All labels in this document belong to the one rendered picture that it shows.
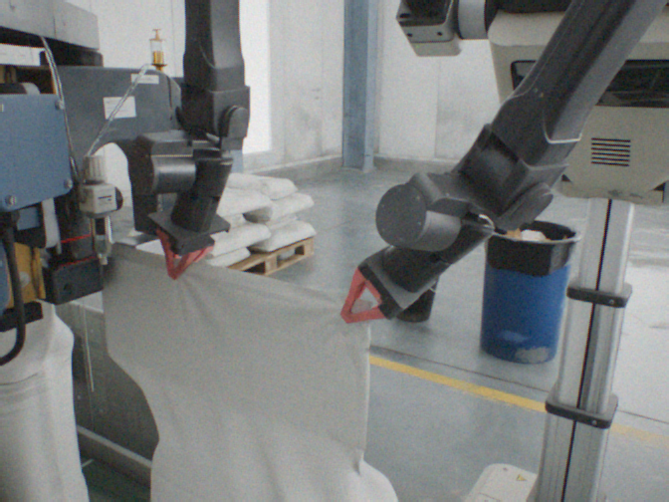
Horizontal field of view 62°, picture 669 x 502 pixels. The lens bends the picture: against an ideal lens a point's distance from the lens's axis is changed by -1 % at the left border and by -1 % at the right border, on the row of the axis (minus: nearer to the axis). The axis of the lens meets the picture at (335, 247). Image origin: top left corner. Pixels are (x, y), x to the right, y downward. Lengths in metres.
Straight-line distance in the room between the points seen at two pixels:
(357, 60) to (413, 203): 9.00
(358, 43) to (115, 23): 4.49
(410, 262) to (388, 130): 8.93
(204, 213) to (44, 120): 0.27
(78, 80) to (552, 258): 2.31
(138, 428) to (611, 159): 1.31
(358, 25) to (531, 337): 7.29
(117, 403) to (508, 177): 1.36
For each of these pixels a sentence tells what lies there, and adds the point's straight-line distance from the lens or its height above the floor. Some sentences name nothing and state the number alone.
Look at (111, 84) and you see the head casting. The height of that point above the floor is 1.32.
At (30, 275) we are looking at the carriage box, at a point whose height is 1.06.
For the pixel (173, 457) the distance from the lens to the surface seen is 0.88.
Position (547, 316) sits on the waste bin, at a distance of 2.92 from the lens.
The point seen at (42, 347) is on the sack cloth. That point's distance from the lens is 1.18.
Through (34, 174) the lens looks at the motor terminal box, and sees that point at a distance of 0.54.
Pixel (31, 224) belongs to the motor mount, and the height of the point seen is 1.18.
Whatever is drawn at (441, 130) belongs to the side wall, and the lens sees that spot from 9.13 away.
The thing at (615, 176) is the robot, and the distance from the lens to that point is 1.08.
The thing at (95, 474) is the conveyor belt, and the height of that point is 0.38.
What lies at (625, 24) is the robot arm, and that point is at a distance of 0.49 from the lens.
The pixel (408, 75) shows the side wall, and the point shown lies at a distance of 9.34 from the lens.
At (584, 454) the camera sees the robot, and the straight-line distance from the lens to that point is 1.31.
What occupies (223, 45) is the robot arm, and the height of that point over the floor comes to 1.36.
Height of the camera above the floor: 1.31
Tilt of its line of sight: 16 degrees down
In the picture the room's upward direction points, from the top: 1 degrees clockwise
